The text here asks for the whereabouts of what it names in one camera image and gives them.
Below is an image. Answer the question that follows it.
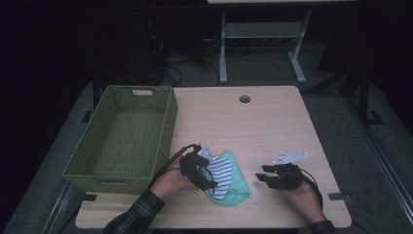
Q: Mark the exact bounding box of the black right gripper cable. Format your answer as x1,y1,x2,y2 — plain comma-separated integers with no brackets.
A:
299,168,324,211

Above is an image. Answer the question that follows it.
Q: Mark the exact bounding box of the aluminium floor rail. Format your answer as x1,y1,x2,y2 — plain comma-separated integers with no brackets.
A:
344,96,413,225
40,179,84,234

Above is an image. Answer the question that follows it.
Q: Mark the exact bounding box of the black metal stand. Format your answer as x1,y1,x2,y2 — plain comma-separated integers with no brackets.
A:
355,62,386,129

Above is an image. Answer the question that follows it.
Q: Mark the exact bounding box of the mint green sock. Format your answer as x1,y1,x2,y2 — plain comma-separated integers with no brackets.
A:
205,149,251,207

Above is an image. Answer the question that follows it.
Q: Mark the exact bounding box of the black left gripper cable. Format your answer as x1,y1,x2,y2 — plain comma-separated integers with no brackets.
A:
147,143,200,190

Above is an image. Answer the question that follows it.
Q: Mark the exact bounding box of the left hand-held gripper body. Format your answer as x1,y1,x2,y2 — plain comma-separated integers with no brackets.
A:
179,143,219,192

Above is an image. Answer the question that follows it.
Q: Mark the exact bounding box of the white metal table frame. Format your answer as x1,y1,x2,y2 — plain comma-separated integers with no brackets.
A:
207,0,358,85

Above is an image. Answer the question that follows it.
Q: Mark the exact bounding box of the person's right hand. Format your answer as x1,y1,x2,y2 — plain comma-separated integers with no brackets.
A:
285,179,327,225

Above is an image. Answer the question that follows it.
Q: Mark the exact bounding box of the tangle of floor cables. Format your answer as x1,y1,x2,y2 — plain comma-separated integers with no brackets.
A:
152,35,222,88

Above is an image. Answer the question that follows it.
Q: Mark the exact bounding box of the person's left hand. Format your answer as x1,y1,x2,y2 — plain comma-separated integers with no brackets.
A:
149,159,198,200

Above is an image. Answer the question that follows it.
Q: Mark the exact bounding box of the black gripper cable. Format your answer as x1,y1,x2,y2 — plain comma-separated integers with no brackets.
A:
299,168,324,211
147,143,200,190

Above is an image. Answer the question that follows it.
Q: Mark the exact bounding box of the green woven basket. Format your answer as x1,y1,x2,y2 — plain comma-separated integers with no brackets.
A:
62,85,179,195

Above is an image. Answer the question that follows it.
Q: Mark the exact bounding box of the white navy striped sock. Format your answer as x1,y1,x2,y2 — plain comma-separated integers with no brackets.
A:
206,155,234,201

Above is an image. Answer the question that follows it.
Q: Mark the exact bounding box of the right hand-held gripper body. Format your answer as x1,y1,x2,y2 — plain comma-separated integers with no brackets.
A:
272,150,309,191

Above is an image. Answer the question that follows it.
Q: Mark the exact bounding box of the grey table edge bracket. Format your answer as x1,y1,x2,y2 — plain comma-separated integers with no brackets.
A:
327,192,348,202

